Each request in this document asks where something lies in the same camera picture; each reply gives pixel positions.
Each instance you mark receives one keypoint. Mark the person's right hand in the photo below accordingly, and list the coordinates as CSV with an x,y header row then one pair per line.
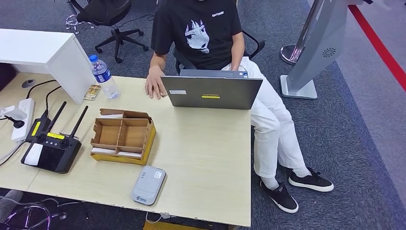
x,y
155,84

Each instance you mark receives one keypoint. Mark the person's right forearm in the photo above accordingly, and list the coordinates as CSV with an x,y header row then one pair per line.
x,y
157,60

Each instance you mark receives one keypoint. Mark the person's left forearm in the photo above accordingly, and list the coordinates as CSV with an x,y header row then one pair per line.
x,y
238,50

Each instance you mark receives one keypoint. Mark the white card stack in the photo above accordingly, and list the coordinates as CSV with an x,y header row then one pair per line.
x,y
103,150
111,116
128,154

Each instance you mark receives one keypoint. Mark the divided cardboard card box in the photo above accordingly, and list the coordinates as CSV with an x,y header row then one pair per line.
x,y
133,136

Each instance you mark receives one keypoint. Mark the person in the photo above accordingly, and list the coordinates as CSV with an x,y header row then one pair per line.
x,y
171,25

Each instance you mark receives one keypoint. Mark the yellow patterned key card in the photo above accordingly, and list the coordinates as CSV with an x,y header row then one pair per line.
x,y
92,92

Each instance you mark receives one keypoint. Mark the grey card reader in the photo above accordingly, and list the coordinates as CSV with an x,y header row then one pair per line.
x,y
147,187

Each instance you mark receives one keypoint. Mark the clear water bottle blue cap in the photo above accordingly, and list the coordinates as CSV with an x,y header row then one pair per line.
x,y
103,76

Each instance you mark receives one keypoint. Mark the grey laptop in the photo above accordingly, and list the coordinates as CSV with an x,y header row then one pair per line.
x,y
228,101

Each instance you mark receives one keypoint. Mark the chrome chair base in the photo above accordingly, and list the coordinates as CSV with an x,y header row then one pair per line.
x,y
77,20

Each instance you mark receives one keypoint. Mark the black adapter with yellow label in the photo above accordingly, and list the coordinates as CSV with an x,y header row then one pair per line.
x,y
43,123

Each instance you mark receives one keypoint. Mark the grey desk grommet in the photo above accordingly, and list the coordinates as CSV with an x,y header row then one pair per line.
x,y
28,83

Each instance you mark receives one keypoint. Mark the black remote controller with antennas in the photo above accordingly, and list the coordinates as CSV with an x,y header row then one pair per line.
x,y
50,157

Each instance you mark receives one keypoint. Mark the white power strip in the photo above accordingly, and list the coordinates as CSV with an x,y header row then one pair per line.
x,y
27,109

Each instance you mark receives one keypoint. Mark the yellow floor tape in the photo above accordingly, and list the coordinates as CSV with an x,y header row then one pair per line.
x,y
158,226

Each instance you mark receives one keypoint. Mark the black plug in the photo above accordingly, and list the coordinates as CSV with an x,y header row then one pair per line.
x,y
18,123

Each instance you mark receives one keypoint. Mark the white plug adapter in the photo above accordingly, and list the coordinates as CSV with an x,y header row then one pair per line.
x,y
15,112

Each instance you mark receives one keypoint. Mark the grey kiosk stand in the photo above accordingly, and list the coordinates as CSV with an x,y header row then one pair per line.
x,y
320,38

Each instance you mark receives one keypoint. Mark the grey rounded object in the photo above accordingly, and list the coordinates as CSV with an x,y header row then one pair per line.
x,y
9,203

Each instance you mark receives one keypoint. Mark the red floor tape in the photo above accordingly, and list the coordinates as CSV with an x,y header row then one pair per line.
x,y
377,47

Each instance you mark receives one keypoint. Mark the chrome stanchion post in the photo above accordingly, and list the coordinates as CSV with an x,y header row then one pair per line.
x,y
288,54

